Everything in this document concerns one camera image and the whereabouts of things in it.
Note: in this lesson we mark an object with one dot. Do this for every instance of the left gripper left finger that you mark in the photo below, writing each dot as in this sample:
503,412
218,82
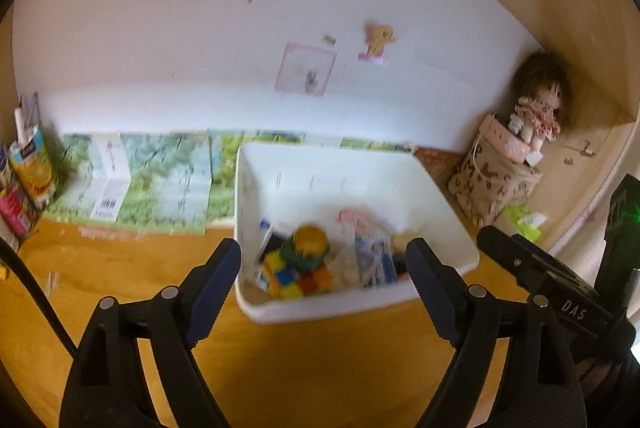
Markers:
205,290

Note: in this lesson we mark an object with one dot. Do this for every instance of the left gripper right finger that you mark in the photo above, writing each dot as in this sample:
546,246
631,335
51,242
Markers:
442,290

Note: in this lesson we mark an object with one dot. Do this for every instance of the clear box with blue label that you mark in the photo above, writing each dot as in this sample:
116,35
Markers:
375,262

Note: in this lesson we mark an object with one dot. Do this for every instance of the colourful rubiks cube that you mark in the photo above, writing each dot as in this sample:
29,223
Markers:
281,280

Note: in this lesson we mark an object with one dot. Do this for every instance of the clear plastic small box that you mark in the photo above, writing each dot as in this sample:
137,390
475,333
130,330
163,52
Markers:
344,270

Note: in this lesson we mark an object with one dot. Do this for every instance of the pink correction tape dispenser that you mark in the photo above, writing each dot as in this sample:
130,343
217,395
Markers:
359,220

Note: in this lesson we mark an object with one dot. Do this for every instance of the dark green perfume bottle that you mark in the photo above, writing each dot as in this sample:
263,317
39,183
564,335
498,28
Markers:
306,249

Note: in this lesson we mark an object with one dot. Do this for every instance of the white compact digital camera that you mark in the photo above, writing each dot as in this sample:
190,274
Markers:
272,241

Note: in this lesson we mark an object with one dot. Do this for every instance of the person's right hand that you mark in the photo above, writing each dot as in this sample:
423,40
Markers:
597,371

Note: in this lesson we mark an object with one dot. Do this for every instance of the green tissue pack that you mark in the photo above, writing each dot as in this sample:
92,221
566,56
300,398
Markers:
527,223

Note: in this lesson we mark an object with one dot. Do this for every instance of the beige printed fabric bag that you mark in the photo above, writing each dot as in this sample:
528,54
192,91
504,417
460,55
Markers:
486,183

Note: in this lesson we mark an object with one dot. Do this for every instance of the brown cartoon cardboard sheet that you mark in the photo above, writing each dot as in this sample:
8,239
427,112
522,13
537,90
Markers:
440,164

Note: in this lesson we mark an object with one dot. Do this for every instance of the white plastic storage bin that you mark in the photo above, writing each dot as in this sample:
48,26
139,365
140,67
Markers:
291,185

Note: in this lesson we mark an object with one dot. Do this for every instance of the pink rounded case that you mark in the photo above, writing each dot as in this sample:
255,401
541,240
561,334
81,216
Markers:
502,140

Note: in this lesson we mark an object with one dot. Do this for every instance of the pink cylindrical can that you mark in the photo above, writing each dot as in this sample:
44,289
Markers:
17,211

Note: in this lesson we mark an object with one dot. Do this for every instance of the brown-haired rag doll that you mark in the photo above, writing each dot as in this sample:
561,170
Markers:
543,88

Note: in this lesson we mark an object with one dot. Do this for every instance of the pink square wall sticker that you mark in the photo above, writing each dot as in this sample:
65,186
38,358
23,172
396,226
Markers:
305,70

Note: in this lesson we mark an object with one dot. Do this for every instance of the pony wall sticker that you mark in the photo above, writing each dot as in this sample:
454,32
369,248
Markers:
378,37

